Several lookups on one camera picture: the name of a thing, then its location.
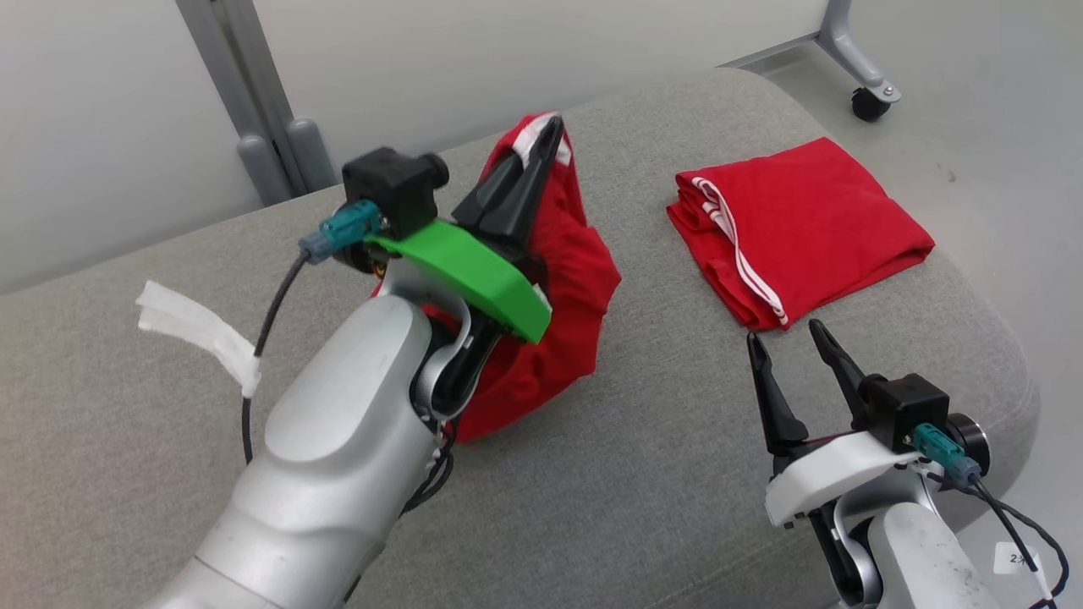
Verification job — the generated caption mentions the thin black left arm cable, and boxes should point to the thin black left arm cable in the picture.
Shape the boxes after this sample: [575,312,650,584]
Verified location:
[398,419,458,517]

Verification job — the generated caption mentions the grey partition base rail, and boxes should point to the grey partition base rail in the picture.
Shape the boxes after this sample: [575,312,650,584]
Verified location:
[717,32,826,70]

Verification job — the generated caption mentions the grey metal partition post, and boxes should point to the grey metal partition post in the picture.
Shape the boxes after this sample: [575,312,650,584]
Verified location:
[175,0,310,200]

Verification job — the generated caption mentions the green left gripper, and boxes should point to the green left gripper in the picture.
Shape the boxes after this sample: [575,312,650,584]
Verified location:
[366,116,566,420]

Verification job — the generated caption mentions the white paper cable tag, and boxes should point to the white paper cable tag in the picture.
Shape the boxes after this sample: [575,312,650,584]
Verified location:
[992,544,1040,576]

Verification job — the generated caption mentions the white tape on cable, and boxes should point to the white tape on cable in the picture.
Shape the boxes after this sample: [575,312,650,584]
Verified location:
[135,280,263,399]

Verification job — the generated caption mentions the red shorts with white stripes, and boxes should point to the red shorts with white stripes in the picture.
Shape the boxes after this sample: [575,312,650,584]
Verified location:
[666,137,937,332]

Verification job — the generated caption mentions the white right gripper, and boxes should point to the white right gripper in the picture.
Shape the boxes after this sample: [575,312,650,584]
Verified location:
[746,318,927,529]

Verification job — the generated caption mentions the grey fabric sofa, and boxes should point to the grey fabric sofa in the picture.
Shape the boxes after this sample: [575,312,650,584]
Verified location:
[0,68,1042,609]

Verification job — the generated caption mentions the red shirt with white band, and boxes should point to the red shirt with white band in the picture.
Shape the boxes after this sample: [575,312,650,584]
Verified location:
[372,112,623,443]

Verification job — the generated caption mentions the left camera cable teal connector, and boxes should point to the left camera cable teal connector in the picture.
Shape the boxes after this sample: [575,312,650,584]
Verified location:
[241,200,383,466]

